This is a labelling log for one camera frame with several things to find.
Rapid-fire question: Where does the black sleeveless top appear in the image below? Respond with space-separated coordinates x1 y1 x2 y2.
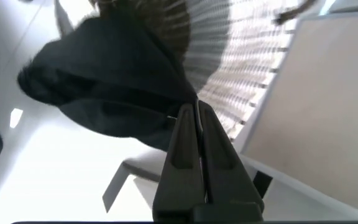
17 14 198 152

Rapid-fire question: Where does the white laundry basket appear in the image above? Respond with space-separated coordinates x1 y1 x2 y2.
88 0 319 141

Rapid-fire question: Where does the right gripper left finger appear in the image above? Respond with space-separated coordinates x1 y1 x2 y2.
152 103 206 218

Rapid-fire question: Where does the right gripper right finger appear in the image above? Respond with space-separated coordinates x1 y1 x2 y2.
197 100 264 212

